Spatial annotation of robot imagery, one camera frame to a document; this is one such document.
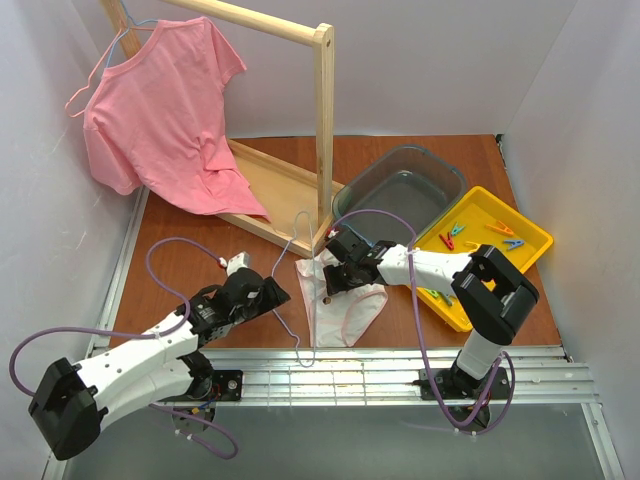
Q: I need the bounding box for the white pink-trimmed underwear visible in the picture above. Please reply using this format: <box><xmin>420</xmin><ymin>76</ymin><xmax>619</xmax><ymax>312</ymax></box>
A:
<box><xmin>295</xmin><ymin>250</ymin><xmax>388</xmax><ymax>348</ymax></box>

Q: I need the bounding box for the light blue wire hanger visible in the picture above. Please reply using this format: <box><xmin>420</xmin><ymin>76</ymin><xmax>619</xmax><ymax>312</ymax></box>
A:
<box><xmin>271</xmin><ymin>210</ymin><xmax>319</xmax><ymax>369</ymax></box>

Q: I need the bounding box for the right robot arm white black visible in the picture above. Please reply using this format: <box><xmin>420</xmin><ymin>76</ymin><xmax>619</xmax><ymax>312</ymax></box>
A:
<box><xmin>323</xmin><ymin>228</ymin><xmax>539</xmax><ymax>398</ymax></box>

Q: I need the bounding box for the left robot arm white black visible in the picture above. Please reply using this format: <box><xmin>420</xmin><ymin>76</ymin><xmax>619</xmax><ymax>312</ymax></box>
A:
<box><xmin>28</xmin><ymin>267</ymin><xmax>290</xmax><ymax>460</ymax></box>

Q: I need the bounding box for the wooden clothes rack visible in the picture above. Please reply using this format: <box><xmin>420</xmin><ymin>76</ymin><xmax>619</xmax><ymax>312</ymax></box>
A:
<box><xmin>99</xmin><ymin>0</ymin><xmax>346</xmax><ymax>261</ymax></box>

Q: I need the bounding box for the red clothespin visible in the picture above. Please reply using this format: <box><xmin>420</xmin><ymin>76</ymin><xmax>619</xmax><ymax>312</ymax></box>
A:
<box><xmin>439</xmin><ymin>232</ymin><xmax>455</xmax><ymax>251</ymax></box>

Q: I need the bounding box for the green clothespin in tray front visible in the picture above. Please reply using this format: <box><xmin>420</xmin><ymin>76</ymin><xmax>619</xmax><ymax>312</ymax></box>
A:
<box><xmin>427</xmin><ymin>289</ymin><xmax>453</xmax><ymax>306</ymax></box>

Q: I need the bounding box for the teal transparent plastic tub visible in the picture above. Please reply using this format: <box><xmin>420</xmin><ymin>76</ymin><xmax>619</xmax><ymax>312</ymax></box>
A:
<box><xmin>332</xmin><ymin>145</ymin><xmax>467</xmax><ymax>245</ymax></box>

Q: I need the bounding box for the teal clothespin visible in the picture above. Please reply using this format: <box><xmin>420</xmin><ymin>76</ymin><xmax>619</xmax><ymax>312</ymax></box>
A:
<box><xmin>451</xmin><ymin>223</ymin><xmax>465</xmax><ymax>236</ymax></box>

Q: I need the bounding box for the yellow plastic tray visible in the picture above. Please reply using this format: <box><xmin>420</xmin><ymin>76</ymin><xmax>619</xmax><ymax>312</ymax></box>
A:
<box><xmin>409</xmin><ymin>185</ymin><xmax>555</xmax><ymax>333</ymax></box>

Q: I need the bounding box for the orange clothespin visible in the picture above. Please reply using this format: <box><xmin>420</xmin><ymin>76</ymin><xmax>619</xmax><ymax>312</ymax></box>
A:
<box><xmin>485</xmin><ymin>221</ymin><xmax>514</xmax><ymax>237</ymax></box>

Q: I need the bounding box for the blue clothespin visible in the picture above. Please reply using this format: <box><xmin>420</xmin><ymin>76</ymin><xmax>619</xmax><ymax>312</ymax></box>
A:
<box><xmin>503</xmin><ymin>238</ymin><xmax>525</xmax><ymax>251</ymax></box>

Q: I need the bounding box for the pink t-shirt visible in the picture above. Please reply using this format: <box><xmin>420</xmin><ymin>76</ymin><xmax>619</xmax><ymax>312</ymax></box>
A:
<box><xmin>83</xmin><ymin>17</ymin><xmax>268</xmax><ymax>217</ymax></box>

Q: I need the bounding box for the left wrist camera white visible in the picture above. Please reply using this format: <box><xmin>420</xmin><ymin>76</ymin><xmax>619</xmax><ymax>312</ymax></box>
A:
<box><xmin>225</xmin><ymin>251</ymin><xmax>250</xmax><ymax>276</ymax></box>

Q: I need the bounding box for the aluminium mounting rail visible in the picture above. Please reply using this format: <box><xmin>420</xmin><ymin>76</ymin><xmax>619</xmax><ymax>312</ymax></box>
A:
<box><xmin>202</xmin><ymin>346</ymin><xmax>600</xmax><ymax>407</ymax></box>

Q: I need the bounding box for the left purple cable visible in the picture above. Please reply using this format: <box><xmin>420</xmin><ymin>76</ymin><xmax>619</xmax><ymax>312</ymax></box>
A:
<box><xmin>9</xmin><ymin>238</ymin><xmax>226</xmax><ymax>396</ymax></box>

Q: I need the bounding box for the pink wire hanger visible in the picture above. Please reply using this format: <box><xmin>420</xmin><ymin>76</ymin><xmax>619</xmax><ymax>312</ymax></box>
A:
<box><xmin>64</xmin><ymin>13</ymin><xmax>160</xmax><ymax>119</ymax></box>

